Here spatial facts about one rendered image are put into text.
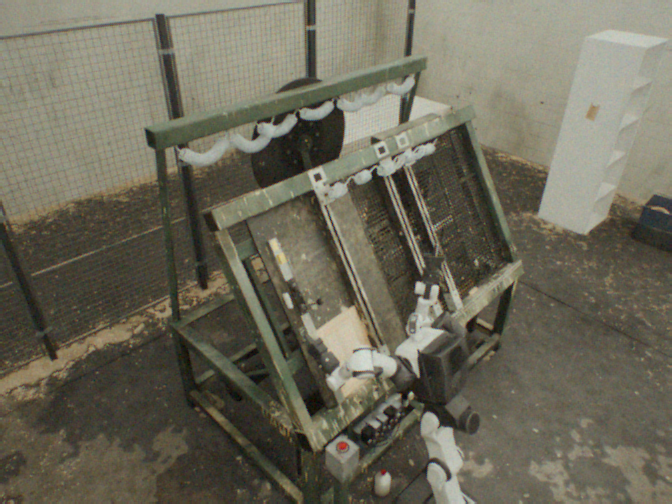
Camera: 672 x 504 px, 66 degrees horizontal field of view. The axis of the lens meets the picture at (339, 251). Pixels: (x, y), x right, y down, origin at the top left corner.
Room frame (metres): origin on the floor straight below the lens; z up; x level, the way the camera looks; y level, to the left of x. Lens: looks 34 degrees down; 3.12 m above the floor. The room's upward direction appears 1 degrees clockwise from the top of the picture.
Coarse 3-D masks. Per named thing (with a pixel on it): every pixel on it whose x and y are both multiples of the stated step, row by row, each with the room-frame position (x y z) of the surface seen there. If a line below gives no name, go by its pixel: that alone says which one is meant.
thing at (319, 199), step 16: (320, 192) 2.46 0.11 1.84; (320, 208) 2.46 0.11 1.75; (320, 224) 2.45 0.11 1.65; (336, 224) 2.45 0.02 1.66; (336, 240) 2.39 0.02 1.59; (336, 256) 2.37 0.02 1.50; (352, 272) 2.33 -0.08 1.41; (352, 288) 2.28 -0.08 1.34; (368, 304) 2.26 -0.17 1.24; (368, 320) 2.20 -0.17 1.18; (368, 336) 2.19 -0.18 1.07; (384, 352) 2.14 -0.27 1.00
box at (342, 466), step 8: (336, 440) 1.60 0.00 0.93; (344, 440) 1.60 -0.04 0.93; (328, 448) 1.55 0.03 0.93; (352, 448) 1.55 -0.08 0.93; (328, 456) 1.54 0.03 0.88; (336, 456) 1.51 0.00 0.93; (344, 456) 1.51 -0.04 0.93; (352, 456) 1.52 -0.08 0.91; (328, 464) 1.54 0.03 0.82; (336, 464) 1.50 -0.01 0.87; (344, 464) 1.48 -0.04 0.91; (352, 464) 1.52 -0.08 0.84; (336, 472) 1.50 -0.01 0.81; (344, 472) 1.48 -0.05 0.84; (352, 472) 1.53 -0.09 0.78; (344, 480) 1.49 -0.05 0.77
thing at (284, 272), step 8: (272, 240) 2.20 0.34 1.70; (272, 248) 2.18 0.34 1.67; (280, 248) 2.20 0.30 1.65; (272, 256) 2.17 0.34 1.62; (280, 272) 2.14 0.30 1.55; (288, 272) 2.15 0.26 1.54; (288, 288) 2.10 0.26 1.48; (296, 312) 2.06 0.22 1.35; (304, 320) 2.03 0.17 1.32; (312, 328) 2.03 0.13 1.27; (312, 336) 2.00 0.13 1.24; (320, 368) 1.94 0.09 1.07; (328, 376) 1.91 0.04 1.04; (336, 392) 1.87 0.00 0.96; (336, 400) 1.85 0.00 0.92; (344, 400) 1.87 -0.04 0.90
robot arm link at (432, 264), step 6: (426, 258) 2.23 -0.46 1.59; (432, 258) 2.23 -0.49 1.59; (438, 258) 2.24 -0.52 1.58; (444, 258) 2.25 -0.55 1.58; (426, 264) 2.23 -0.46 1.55; (432, 264) 2.23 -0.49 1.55; (438, 264) 2.23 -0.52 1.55; (426, 270) 2.22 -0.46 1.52; (432, 270) 2.22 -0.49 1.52; (438, 270) 2.24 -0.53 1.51; (426, 276) 2.20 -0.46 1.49; (432, 276) 2.19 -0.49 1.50; (438, 276) 2.21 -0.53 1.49
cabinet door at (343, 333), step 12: (348, 312) 2.22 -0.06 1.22; (336, 324) 2.13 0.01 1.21; (348, 324) 2.17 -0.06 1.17; (360, 324) 2.21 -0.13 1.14; (324, 336) 2.05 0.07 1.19; (336, 336) 2.09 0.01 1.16; (348, 336) 2.13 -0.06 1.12; (360, 336) 2.17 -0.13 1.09; (336, 348) 2.05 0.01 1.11; (348, 348) 2.09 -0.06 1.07; (348, 384) 1.95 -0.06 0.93; (360, 384) 1.99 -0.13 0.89
